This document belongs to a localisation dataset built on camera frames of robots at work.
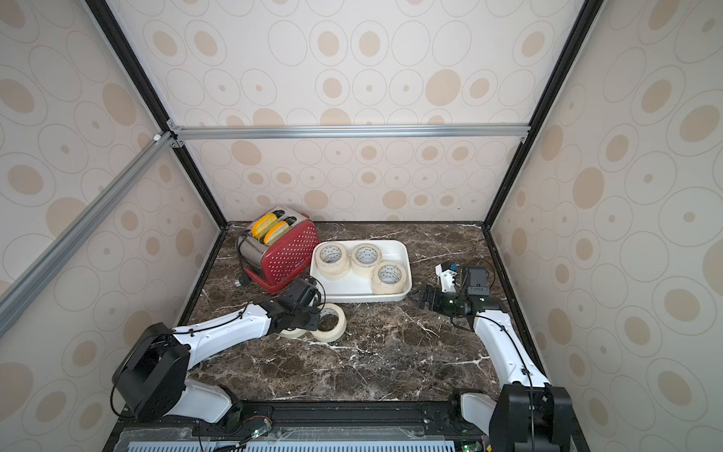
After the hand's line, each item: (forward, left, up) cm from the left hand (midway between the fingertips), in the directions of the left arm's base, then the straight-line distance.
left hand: (323, 316), depth 87 cm
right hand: (+2, -29, +7) cm, 30 cm away
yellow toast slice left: (+25, +21, +15) cm, 36 cm away
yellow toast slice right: (+22, +16, +15) cm, 31 cm away
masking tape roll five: (-4, +9, -4) cm, 10 cm away
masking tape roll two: (+26, -12, -3) cm, 28 cm away
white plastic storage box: (+16, -8, -8) cm, 20 cm away
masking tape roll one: (+25, 0, -4) cm, 25 cm away
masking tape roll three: (-6, -2, 0) cm, 7 cm away
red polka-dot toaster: (+18, +15, +11) cm, 26 cm away
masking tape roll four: (+17, -21, -3) cm, 27 cm away
